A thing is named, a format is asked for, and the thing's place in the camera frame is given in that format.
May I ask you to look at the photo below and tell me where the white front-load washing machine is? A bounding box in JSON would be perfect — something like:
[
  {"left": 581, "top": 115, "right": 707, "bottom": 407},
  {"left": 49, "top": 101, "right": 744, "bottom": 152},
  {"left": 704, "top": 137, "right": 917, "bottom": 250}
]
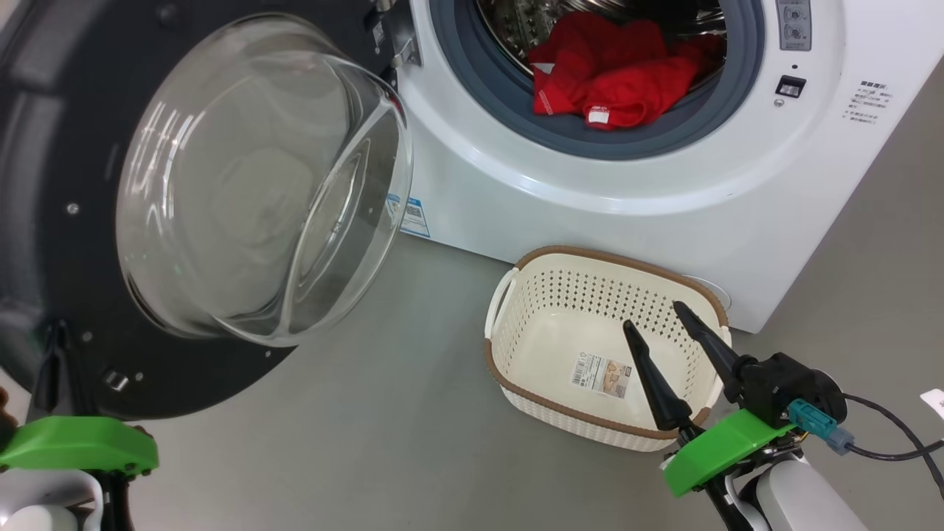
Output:
[{"left": 383, "top": 0, "right": 944, "bottom": 333}]

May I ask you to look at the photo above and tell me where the blue white energy label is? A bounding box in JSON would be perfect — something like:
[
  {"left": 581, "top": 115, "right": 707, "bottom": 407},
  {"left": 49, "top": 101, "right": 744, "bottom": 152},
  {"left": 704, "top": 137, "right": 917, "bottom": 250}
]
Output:
[{"left": 387, "top": 193, "right": 431, "bottom": 238}]

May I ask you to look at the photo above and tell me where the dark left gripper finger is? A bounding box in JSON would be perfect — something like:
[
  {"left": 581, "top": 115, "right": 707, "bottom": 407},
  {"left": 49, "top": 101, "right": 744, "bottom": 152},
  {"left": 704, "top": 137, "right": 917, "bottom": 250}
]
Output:
[{"left": 37, "top": 322, "right": 74, "bottom": 414}]

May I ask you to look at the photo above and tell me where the white paper product label sticker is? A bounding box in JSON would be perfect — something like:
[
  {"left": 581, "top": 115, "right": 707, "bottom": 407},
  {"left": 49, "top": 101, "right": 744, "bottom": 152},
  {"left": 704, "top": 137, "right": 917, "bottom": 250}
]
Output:
[{"left": 569, "top": 352, "right": 634, "bottom": 400}]

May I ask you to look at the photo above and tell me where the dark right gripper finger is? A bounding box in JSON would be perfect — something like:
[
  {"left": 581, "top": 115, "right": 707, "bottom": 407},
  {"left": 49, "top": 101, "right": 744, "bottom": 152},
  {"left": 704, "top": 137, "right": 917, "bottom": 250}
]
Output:
[
  {"left": 623, "top": 319, "right": 694, "bottom": 432},
  {"left": 673, "top": 301, "right": 760, "bottom": 403}
]

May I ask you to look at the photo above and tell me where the cream perforated basket brown rim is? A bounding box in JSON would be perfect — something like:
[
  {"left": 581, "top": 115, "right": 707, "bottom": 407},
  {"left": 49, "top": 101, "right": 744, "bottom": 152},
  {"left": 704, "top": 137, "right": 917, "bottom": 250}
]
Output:
[{"left": 485, "top": 246, "right": 732, "bottom": 452}]

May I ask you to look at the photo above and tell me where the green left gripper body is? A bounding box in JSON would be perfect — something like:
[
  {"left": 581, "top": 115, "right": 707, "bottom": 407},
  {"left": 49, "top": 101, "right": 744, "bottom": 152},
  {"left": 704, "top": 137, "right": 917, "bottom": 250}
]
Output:
[{"left": 0, "top": 415, "right": 159, "bottom": 531}]

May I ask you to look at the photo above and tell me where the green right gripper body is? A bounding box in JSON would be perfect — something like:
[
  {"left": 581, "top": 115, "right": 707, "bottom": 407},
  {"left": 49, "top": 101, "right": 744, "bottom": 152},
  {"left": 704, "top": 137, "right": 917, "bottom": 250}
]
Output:
[{"left": 660, "top": 408, "right": 799, "bottom": 499}]

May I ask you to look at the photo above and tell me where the black round glass washer door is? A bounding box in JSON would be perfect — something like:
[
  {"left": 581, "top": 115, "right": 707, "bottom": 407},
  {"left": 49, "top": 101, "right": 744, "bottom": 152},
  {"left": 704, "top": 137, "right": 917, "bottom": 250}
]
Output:
[{"left": 0, "top": 0, "right": 414, "bottom": 421}]

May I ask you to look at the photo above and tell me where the red cloth garment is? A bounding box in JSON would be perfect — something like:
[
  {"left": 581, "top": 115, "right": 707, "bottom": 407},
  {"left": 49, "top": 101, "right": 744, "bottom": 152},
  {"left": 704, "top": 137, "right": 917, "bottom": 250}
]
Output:
[{"left": 528, "top": 11, "right": 727, "bottom": 131}]

